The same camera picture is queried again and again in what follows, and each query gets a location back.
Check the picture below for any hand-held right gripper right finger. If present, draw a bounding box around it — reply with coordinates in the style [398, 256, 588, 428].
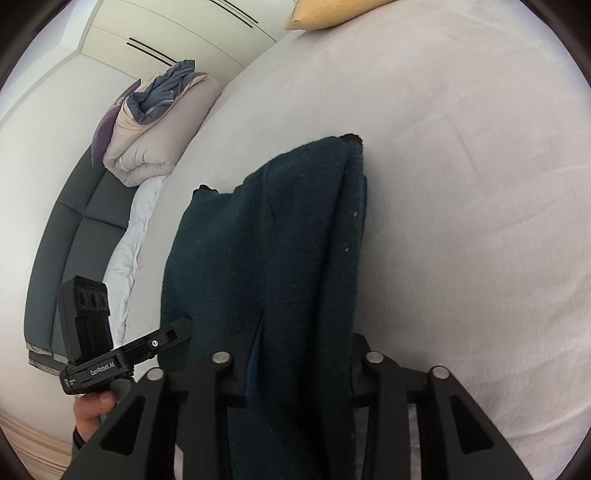
[350, 332, 532, 480]

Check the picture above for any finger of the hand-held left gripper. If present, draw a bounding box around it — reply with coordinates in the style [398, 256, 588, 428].
[122, 318, 193, 366]

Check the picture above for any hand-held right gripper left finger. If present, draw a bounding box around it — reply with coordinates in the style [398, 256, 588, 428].
[60, 318, 265, 480]

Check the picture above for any dark green fleece garment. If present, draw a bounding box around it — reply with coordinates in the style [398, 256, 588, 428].
[159, 133, 370, 480]

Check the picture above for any person's left forearm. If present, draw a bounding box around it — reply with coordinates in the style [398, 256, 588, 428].
[71, 427, 93, 460]

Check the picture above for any person's left hand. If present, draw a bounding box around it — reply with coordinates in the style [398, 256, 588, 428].
[73, 390, 118, 450]

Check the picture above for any grey padded headboard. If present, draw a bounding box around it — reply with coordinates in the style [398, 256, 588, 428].
[23, 148, 127, 370]

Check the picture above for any white pillow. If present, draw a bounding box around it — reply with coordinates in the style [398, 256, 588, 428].
[102, 175, 169, 344]

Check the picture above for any folded beige duvet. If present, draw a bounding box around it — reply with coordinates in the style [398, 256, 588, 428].
[102, 60, 223, 188]

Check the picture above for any purple pillow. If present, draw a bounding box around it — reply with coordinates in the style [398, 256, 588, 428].
[91, 78, 141, 168]

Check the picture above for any bed with light grey sheet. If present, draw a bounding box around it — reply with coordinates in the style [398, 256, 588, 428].
[111, 0, 591, 480]

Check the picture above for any blue-grey cloth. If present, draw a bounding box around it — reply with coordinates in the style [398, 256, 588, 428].
[126, 59, 206, 125]

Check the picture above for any white wardrobe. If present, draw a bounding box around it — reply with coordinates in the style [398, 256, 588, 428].
[78, 0, 305, 90]

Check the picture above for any yellow pillow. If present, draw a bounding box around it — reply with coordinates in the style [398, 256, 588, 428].
[284, 0, 393, 31]

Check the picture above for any short black wardrobe handle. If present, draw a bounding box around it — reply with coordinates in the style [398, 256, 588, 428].
[126, 41, 170, 66]
[130, 37, 174, 61]

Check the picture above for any long black wardrobe handle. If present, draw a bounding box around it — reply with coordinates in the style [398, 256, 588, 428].
[217, 0, 254, 28]
[226, 0, 260, 23]

